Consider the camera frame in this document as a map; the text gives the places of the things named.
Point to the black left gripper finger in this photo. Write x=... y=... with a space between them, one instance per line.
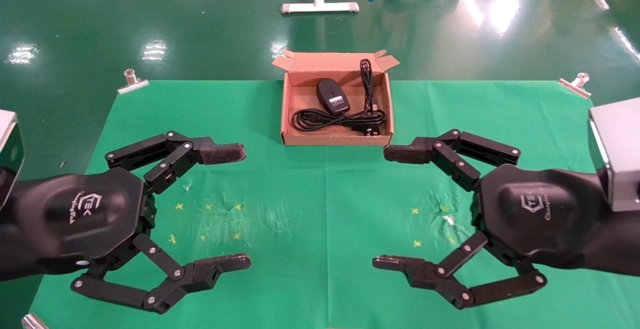
x=220 y=152

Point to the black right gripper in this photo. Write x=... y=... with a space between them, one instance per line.
x=550 y=209

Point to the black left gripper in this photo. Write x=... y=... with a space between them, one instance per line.
x=75 y=214

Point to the open brown cardboard box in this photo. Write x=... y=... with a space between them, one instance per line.
x=302 y=101

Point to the green table cloth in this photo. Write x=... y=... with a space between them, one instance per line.
x=325 y=209

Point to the silver binder clip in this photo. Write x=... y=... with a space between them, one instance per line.
x=134 y=86
x=575 y=88
x=32 y=322

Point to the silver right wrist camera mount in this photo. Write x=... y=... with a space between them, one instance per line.
x=620 y=154

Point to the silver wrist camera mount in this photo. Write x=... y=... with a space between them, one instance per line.
x=620 y=154
x=7 y=139

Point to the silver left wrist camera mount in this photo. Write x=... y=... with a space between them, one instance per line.
x=7 y=139

